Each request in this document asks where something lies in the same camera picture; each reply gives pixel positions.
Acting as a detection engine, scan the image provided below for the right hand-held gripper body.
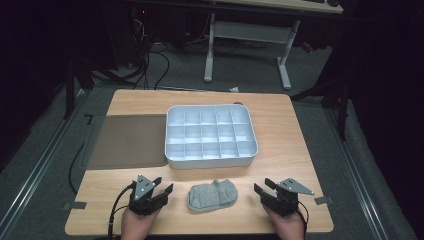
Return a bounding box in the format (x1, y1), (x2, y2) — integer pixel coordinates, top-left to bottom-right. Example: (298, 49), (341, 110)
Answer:
(260, 178), (315, 217)

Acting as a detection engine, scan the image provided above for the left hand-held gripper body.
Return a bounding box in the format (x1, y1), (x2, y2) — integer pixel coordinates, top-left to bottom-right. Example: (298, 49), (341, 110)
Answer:
(128, 174), (169, 216)

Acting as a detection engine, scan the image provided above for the grey sock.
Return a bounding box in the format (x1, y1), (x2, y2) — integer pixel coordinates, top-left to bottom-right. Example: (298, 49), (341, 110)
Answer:
(186, 178), (239, 213)

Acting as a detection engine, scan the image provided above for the person's left hand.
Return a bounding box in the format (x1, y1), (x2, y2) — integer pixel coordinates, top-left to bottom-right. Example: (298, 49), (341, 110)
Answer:
(120, 208), (160, 240)

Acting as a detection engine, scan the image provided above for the person's right hand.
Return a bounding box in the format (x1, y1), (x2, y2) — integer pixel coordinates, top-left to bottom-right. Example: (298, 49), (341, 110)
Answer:
(263, 206), (306, 240)

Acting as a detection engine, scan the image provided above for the grey tape strip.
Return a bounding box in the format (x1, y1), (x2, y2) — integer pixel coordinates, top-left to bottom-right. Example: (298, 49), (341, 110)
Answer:
(313, 195), (334, 206)
(62, 201), (88, 211)

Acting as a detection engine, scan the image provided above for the clear tinted box lid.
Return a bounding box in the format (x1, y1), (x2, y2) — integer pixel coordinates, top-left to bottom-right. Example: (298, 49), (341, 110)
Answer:
(79, 114), (169, 171)

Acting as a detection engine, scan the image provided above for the white divided storage box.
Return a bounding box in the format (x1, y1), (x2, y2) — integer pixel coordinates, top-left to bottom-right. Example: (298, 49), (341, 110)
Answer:
(164, 103), (259, 170)

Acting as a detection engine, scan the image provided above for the black metal stand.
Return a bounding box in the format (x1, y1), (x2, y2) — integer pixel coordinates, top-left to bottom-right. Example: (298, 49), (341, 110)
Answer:
(289, 64), (353, 142)
(62, 58), (136, 120)

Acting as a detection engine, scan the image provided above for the white-framed wooden desk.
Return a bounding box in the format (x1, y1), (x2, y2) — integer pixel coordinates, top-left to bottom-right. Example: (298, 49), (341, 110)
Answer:
(203, 0), (345, 92)

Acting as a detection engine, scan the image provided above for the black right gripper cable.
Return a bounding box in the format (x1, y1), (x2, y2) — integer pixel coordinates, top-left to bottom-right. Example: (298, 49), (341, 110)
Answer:
(296, 199), (309, 236)

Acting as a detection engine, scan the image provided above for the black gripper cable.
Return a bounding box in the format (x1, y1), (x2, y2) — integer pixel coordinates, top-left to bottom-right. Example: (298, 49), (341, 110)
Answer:
(107, 181), (138, 240)
(296, 199), (309, 236)

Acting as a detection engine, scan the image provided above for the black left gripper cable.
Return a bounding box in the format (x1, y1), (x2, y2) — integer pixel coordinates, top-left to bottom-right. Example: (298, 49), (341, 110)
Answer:
(107, 181), (138, 240)

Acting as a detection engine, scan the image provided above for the aluminium floor rail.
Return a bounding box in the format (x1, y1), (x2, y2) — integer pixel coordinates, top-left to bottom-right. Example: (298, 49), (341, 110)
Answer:
(323, 106), (390, 240)
(0, 89), (88, 236)

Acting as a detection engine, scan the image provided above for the black floor cable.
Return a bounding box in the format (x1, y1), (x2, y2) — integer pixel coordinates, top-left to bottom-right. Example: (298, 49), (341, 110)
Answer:
(67, 142), (86, 195)

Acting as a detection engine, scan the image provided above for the bundle of black floor cables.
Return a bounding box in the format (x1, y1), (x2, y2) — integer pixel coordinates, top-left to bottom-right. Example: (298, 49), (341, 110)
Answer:
(131, 18), (172, 91)

